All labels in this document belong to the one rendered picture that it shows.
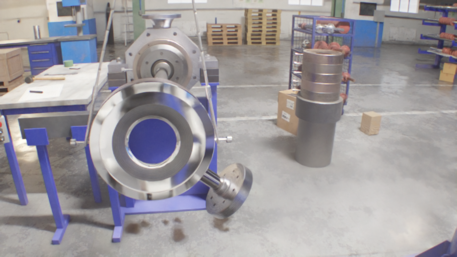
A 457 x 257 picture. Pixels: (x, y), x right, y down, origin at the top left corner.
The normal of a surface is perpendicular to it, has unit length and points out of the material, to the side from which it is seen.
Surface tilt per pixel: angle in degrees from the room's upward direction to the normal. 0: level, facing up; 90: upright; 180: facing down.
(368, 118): 90
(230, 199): 49
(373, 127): 90
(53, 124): 90
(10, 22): 90
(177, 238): 0
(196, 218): 0
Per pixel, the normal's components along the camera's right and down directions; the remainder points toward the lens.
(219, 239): 0.00, -0.93
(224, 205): -0.74, -0.56
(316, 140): -0.18, 0.36
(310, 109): -0.55, 0.30
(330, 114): 0.21, 0.36
